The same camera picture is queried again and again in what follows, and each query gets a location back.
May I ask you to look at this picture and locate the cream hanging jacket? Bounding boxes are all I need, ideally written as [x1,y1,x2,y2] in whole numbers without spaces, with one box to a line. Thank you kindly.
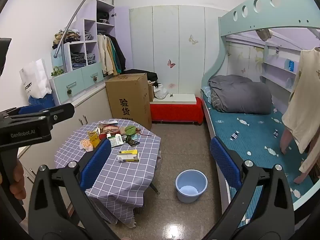
[97,34,114,75]

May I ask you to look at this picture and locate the black hanging coat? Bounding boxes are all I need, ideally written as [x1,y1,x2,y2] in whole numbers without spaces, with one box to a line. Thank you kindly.
[109,35,126,72]

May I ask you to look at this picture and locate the grey checked tablecloth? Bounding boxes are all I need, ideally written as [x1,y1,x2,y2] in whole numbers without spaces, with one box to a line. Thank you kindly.
[54,119,162,224]

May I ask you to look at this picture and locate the red snack packet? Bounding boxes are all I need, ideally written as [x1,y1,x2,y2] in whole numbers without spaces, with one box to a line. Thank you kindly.
[99,125,121,140]

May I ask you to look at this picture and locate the red bench white top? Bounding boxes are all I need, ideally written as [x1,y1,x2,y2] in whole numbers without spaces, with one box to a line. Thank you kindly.
[150,94,204,125]

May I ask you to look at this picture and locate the person's left hand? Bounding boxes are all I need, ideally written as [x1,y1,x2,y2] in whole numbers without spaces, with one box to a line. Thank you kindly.
[9,159,27,200]

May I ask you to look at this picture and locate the grey metal handrail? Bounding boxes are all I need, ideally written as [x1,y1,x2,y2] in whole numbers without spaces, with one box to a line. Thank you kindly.
[54,0,117,57]

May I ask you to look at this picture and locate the cream hanging shirt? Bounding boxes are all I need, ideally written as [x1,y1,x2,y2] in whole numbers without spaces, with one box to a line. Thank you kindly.
[282,47,320,153]

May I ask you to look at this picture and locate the green plant decoration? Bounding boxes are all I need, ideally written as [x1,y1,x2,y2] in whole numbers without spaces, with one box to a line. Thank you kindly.
[51,66,66,77]

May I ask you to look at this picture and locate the large cardboard box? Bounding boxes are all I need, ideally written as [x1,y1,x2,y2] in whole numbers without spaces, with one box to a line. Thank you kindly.
[105,73,152,130]

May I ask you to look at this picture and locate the blue bag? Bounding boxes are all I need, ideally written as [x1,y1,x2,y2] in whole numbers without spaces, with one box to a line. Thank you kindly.
[28,95,55,108]

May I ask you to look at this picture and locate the pile of folded clothes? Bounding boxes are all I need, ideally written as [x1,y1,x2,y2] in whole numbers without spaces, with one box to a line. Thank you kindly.
[52,29,81,49]

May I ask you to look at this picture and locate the black bag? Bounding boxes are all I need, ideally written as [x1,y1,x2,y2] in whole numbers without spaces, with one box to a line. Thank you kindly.
[127,69,158,83]

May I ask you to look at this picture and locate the teal quilted bed mattress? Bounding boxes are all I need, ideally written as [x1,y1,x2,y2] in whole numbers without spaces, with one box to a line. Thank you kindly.
[204,86,317,228]

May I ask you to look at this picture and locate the white low cabinet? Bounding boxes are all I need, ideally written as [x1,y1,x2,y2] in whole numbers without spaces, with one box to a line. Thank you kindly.
[17,87,113,205]

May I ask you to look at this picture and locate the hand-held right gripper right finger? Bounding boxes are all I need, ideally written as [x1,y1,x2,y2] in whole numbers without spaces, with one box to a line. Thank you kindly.
[206,136,295,240]

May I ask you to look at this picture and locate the grey duvet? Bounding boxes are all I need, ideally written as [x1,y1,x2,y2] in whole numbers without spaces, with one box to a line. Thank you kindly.
[208,74,273,114]

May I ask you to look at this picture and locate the folded dark jeans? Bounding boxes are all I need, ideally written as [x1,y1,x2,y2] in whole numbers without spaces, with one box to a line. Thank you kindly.
[71,52,87,70]

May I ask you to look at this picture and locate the white paper shopping bag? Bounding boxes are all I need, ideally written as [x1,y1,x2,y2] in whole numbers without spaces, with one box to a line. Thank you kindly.
[19,59,52,99]

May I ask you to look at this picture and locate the lilac stair shelf cabinet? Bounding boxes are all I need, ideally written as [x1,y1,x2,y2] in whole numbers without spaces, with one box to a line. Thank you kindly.
[49,0,130,105]

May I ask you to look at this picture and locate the white orange food wrapper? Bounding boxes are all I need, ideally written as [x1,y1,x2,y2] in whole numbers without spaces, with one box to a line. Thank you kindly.
[80,139,94,153]

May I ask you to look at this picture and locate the blue checked pillow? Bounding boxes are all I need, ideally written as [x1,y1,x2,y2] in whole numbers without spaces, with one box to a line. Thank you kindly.
[201,86,213,103]

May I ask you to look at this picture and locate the white green carton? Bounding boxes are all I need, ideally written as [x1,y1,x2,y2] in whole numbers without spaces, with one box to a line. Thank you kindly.
[107,133,124,148]

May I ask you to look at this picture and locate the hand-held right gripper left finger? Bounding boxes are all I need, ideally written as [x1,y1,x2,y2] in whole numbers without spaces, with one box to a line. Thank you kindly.
[28,138,118,240]

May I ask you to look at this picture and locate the yellow white box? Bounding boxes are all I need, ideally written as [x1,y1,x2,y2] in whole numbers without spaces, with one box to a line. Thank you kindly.
[117,149,140,163]

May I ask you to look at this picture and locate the white printed paper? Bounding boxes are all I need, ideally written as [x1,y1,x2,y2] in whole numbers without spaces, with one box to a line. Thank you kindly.
[97,119,119,128]

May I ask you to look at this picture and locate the small cardboard box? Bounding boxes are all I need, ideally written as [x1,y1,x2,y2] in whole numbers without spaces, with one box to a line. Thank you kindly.
[148,81,156,102]

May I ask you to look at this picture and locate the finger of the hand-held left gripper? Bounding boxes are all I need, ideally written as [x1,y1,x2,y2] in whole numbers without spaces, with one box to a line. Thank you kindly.
[0,106,50,117]
[7,102,75,137]

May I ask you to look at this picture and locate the blue plastic bucket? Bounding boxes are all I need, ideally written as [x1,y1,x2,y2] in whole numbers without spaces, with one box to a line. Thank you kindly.
[175,169,208,203]

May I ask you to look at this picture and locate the black crumpled wrapper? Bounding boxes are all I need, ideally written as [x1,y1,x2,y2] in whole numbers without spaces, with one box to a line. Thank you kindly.
[125,135,141,147]

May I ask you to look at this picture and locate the pink hanging garment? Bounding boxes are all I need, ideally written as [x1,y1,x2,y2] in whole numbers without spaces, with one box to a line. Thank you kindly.
[279,129,320,183]

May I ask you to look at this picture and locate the yellow paper carton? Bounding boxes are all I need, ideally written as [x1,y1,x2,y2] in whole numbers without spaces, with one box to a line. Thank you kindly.
[87,127,101,148]

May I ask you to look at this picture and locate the teal hanging garment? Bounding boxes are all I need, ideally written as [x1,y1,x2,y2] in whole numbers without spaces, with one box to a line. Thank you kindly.
[111,39,122,73]

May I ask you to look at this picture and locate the beige hanging cloth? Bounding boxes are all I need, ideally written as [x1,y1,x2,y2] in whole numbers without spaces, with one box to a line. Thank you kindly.
[257,28,273,41]

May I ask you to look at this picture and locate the white plastic bag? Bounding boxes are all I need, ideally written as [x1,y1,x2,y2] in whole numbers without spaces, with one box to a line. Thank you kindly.
[153,83,169,99]

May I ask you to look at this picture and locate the black clothes bundle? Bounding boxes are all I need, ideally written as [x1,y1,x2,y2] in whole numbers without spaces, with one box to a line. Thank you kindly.
[97,10,111,24]

